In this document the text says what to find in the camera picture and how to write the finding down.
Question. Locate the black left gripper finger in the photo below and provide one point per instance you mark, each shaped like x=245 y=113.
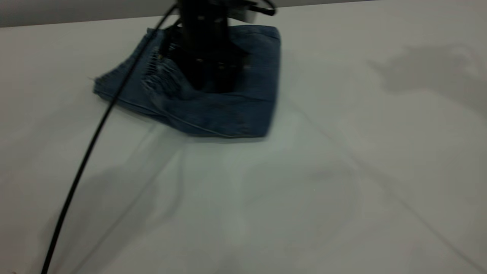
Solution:
x=226 y=82
x=198 y=80

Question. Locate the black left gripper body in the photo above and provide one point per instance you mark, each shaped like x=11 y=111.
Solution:
x=203 y=34

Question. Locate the blue denim shorts with print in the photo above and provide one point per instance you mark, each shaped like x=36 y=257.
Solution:
x=236 y=110

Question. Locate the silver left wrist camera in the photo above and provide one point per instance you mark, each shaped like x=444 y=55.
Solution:
x=243 y=14

